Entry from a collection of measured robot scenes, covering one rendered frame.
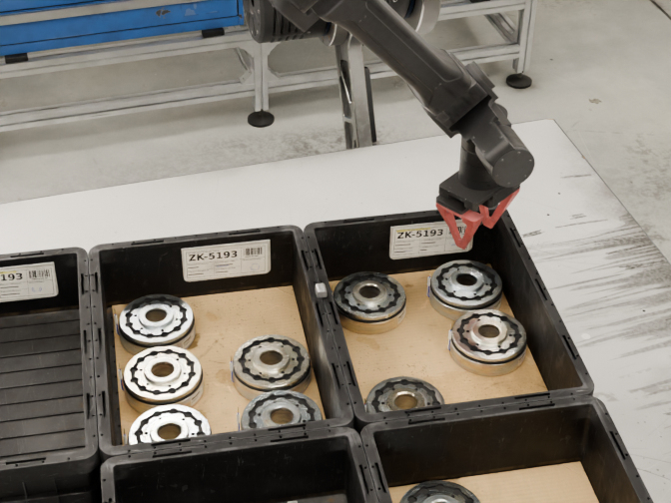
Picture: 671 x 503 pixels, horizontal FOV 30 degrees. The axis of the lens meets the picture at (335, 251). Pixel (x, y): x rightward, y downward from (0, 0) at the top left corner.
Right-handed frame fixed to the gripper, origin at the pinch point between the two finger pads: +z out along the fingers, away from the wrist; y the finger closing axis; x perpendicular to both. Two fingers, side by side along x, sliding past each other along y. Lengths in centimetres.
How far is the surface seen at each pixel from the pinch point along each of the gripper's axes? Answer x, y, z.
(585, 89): 88, 187, 96
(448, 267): 4.3, 0.5, 9.0
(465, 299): -1.8, -3.5, 9.1
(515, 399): -22.1, -21.3, 1.9
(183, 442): 2, -53, 1
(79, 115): 175, 60, 83
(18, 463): 14, -68, 1
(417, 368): -3.8, -16.6, 11.8
